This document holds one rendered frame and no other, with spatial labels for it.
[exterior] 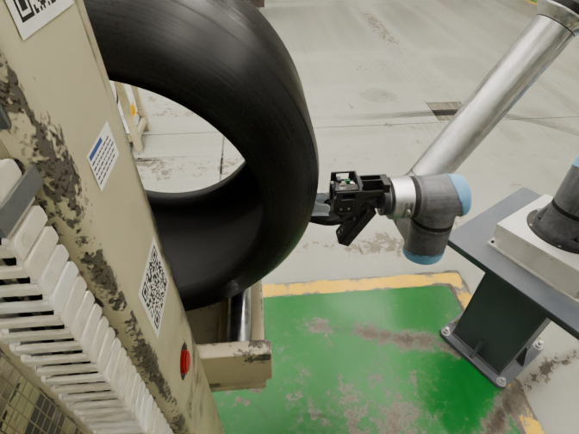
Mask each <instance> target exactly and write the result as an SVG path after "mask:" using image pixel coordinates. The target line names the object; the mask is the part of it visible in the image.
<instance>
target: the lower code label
mask: <svg viewBox="0 0 579 434"><path fill-rule="evenodd" d="M168 285H169V279H168V276H167V274H166V271H165V266H164V264H163V261H162V258H161V256H160V253H159V249H158V247H157V244H156V241H155V238H154V236H153V241H152V245H151V248H150V251H149V255H148V259H147V262H146V267H145V271H144V275H143V278H142V282H141V285H140V291H139V294H138V296H139V297H140V301H141V303H142V305H143V307H144V309H145V311H146V314H147V316H148V318H149V320H150V322H151V324H152V326H153V330H154V331H155V333H156V336H157V338H159V330H160V325H161V320H162V316H163V312H164V307H165V298H166V294H167V289H168Z"/></svg>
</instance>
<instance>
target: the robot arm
mask: <svg viewBox="0 0 579 434"><path fill-rule="evenodd" d="M537 11H538V12H537V14H536V16H535V17H534V18H533V19H532V21H531V22H530V23H529V24H528V26H527V27H526V28H525V29H524V31H523V32H522V33H521V34H520V36H519V37H518V38H517V39H516V41H515V42H514V43H513V45H512V46H511V47H509V48H508V50H507V51H506V52H505V54H504V55H503V56H502V57H501V59H500V60H499V61H498V62H497V64H496V65H495V66H494V67H493V69H492V70H491V71H490V72H489V74H488V75H487V76H486V78H485V79H484V80H483V81H482V82H481V83H480V84H479V85H478V87H477V88H476V89H475V90H474V92H473V93H472V94H471V95H470V97H469V98H468V99H467V100H466V102H465V103H464V104H463V106H462V107H461V108H460V109H459V110H458V112H457V113H456V114H455V115H454V116H453V117H452V118H451V120H450V121H449V122H448V123H447V125H446V126H445V127H444V128H443V130H442V131H441V132H440V133H439V135H438V136H437V137H436V138H435V140H434V141H433V142H432V144H431V145H430V146H429V147H428V148H427V149H426V150H425V151H424V153H423V154H422V155H421V156H420V158H419V159H418V160H417V161H416V163H415V164H414V165H413V167H412V168H411V169H410V170H409V171H408V172H407V173H406V174H405V175H404V176H398V177H387V175H386V174H376V175H360V176H359V175H357V172H356V171H355V170H348V171H331V177H330V183H329V192H326V193H325V192H317V195H316V199H315V203H314V210H313V213H312V216H311V219H310V221H309V222H310V223H315V224H319V225H323V226H337V225H340V226H339V227H338V228H337V229H336V231H335V232H336V235H337V239H338V242H339V244H341V245H346V246H349V245H350V244H351V242H352V241H353V240H354V239H355V238H356V237H357V236H358V235H359V234H360V233H361V231H362V230H363V229H364V228H365V227H366V225H367V224H368V223H369V222H370V221H371V219H372V218H373V217H374V216H375V215H376V214H377V212H378V214H379V215H380V216H384V215H385V216H386V217H387V218H388V219H389V220H393V221H394V223H395V225H396V227H397V229H398V231H399V233H400V234H401V236H402V237H403V239H404V245H403V246H402V249H403V254H404V256H405V257H406V258H407V259H408V260H410V261H412V262H414V263H416V264H422V265H431V264H435V263H437V262H438V261H439V260H440V259H441V258H442V257H443V254H444V253H445V248H446V245H447V242H448V239H449V237H450V234H451V230H452V227H453V224H454V221H455V219H456V217H457V216H459V217H463V216H464V215H466V214H467V213H468V212H469V211H470V208H471V203H472V196H471V191H470V186H469V184H468V182H467V181H466V179H465V178H464V177H463V176H461V175H459V174H453V173H454V172H455V171H456V170H457V168H458V167H459V166H460V165H461V164H462V163H463V162H464V161H465V159H467V157H469V155H471V153H472V152H473V151H474V150H475V149H476V148H477V147H478V146H479V144H480V143H481V142H482V141H483V140H484V139H485V138H486V136H487V135H488V134H489V133H490V132H491V131H492V130H493V128H494V127H495V126H496V125H497V124H498V123H499V122H500V121H501V119H502V118H503V117H504V116H505V115H506V114H507V112H508V111H509V110H510V109H511V108H512V107H513V106H514V105H515V103H517V102H518V101H519V100H520V99H521V97H522V96H523V95H524V94H525V93H526V92H527V91H528V90H529V88H530V87H531V86H532V85H533V84H534V83H535V82H536V81H537V79H538V78H539V77H540V76H541V75H542V74H543V73H544V71H545V70H546V69H547V68H548V67H549V66H550V65H551V63H552V62H553V61H554V60H555V59H556V58H557V57H558V55H559V54H560V53H561V52H562V51H563V50H564V49H565V47H567V46H568V45H569V44H570V43H571V41H572V40H573V39H574V38H575V37H577V36H579V0H538V1H537ZM341 173H349V174H348V178H345V179H341V177H336V174H341ZM375 208H376V209H377V212H376V210H375ZM533 224H534V225H535V227H536V228H537V229H538V230H539V231H540V232H541V233H542V234H543V235H544V236H546V237H547V238H548V239H550V240H552V241H554V242H556V243H558V244H560V245H563V246H566V247H569V248H573V249H577V250H579V154H578V156H577V157H576V159H575V161H573V162H572V165H571V167H570V169H569V170H568V172H567V174H566V176H565V178H564V179H563V181H562V183H561V184H560V186H559V188H558V190H557V192H556V194H555V195H554V197H553V199H552V200H551V201H550V202H549V203H548V204H547V205H545V206H544V207H543V208H541V209H540V210H539V211H538V212H537V213H536V215H535V217H534V218H533Z"/></svg>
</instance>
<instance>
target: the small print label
mask: <svg viewBox="0 0 579 434"><path fill-rule="evenodd" d="M118 155H119V152H118V150H117V147H116V144H115V141H114V138H113V135H112V133H111V131H110V128H109V124H108V121H107V122H106V123H105V125H104V127H103V129H102V131H101V132H100V134H99V135H98V137H97V139H96V141H95V143H94V145H93V147H91V149H90V152H89V153H88V155H87V158H88V160H89V163H90V166H91V169H92V170H93V172H94V175H95V177H96V180H97V182H98V184H99V187H100V189H101V191H103V187H104V185H105V183H106V182H107V180H108V177H109V174H110V172H111V171H112V168H113V166H114V164H115V161H116V160H117V157H118Z"/></svg>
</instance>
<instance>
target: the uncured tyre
mask: <svg viewBox="0 0 579 434"><path fill-rule="evenodd" d="M83 1H84V6H85V8H86V11H87V14H88V17H89V19H90V24H91V26H92V30H93V33H94V35H95V38H96V43H97V45H98V48H99V51H100V54H101V56H102V59H103V63H104V66H105V69H106V72H107V74H108V78H109V80H111V81H116V82H120V83H124V84H130V85H133V86H136V87H139V88H142V89H144V90H149V91H151V92H153V93H156V94H158V95H161V96H163V97H166V98H168V99H170V100H172V101H174V102H176V103H178V104H180V105H182V106H184V107H185V108H187V109H188V110H190V111H192V112H193V113H195V114H197V115H199V116H200V117H202V118H203V119H204V120H205V121H207V122H208V123H209V124H210V125H212V126H213V127H214V128H216V129H217V130H218V131H219V132H220V133H221V134H223V135H224V136H225V137H226V138H227V139H228V140H229V141H230V142H231V143H232V144H233V146H234V147H235V148H236V149H237V150H238V152H239V153H240V154H241V156H242V157H243V158H244V160H245V161H244V162H243V163H242V164H241V165H240V167H239V168H238V169H237V170H235V171H234V172H233V173H232V174H231V175H229V176H228V177H226V178H224V179H223V180H221V181H219V182H218V183H215V184H213V185H211V186H208V187H206V188H203V189H198V190H193V191H188V192H179V193H167V192H158V191H151V190H147V189H145V191H146V196H147V199H148V201H149V203H150V206H151V209H152V211H153V216H154V219H155V221H156V225H157V228H158V230H159V235H160V237H161V240H162V243H163V246H164V248H165V253H166V256H167V258H168V261H169V264H170V266H171V272H172V277H173V281H174V283H175V285H176V287H177V290H178V293H179V295H180V298H181V301H182V303H183V306H184V311H189V310H194V309H198V308H201V307H206V306H210V305H213V304H215V303H218V302H220V301H224V300H226V299H228V298H230V297H233V296H235V295H237V294H238V293H240V292H242V291H244V290H245V289H247V288H249V287H251V286H252V285H253V284H254V283H256V282H258V281H259V280H261V279H262V278H264V277H265V276H267V275H269V274H270V273H271V272H272V271H273V270H274V269H275V268H277V267H278V266H279V265H280V264H281V263H282V262H283V261H284V260H285V259H286V258H287V257H288V256H289V255H290V253H291V252H292V251H293V250H294V249H295V248H296V246H297V245H298V243H299V241H300V240H301V238H302V236H303V234H304V233H305V231H306V229H307V227H308V223H309V221H310V219H311V216H312V213H313V210H314V203H315V199H316V195H317V190H318V184H319V175H320V163H319V153H318V146H317V142H316V138H315V134H314V128H313V125H312V121H311V118H310V114H309V111H308V105H307V101H306V97H305V95H304V91H303V87H302V82H301V79H300V77H299V74H298V71H297V69H296V66H295V63H294V61H293V59H292V58H291V56H290V53H289V51H288V49H287V47H286V46H285V45H284V43H283V41H282V40H281V38H280V36H279V35H278V34H277V32H276V30H275V29H274V28H273V27H272V25H271V24H270V23H269V22H268V21H267V19H266V18H265V17H264V16H263V15H262V14H261V12H260V11H259V10H258V9H257V8H256V7H255V6H254V5H253V4H252V3H251V2H250V1H249V0H83Z"/></svg>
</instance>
